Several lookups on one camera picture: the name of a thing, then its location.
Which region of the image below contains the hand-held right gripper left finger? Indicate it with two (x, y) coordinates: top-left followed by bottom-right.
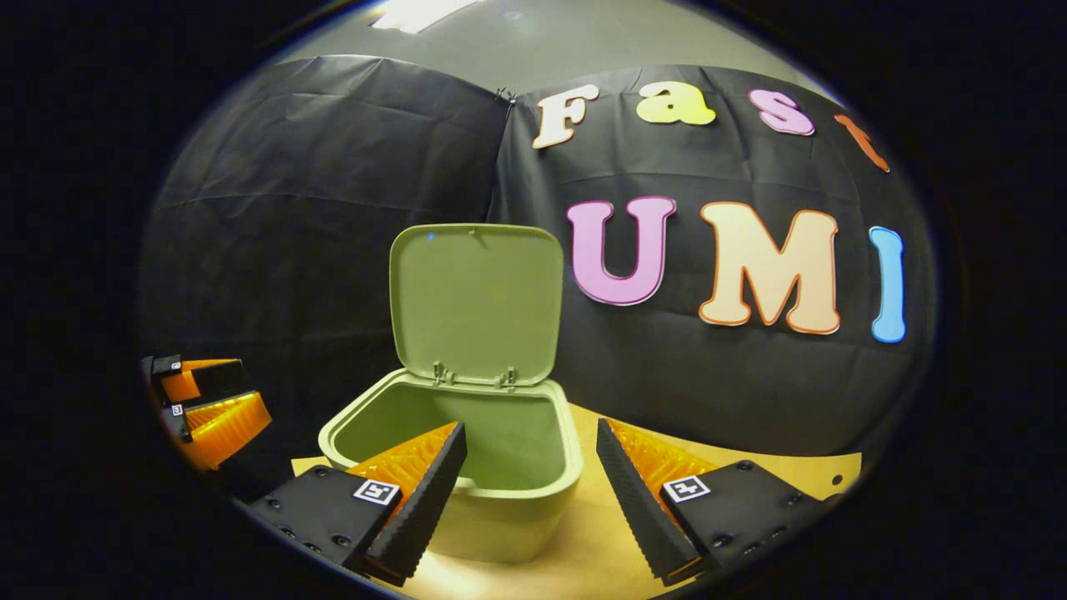
(248, 421), (469, 588)

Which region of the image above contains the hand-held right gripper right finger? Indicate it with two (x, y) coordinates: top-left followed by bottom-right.
(595, 417), (834, 586)

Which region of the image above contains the green desktop garbage bin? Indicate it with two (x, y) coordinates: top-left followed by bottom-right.
(318, 222), (584, 564)

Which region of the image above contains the wooden desktop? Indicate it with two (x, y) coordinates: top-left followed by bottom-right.
(290, 404), (864, 600)

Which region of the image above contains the ceiling light panel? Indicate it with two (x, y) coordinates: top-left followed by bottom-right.
(371, 0), (484, 34)

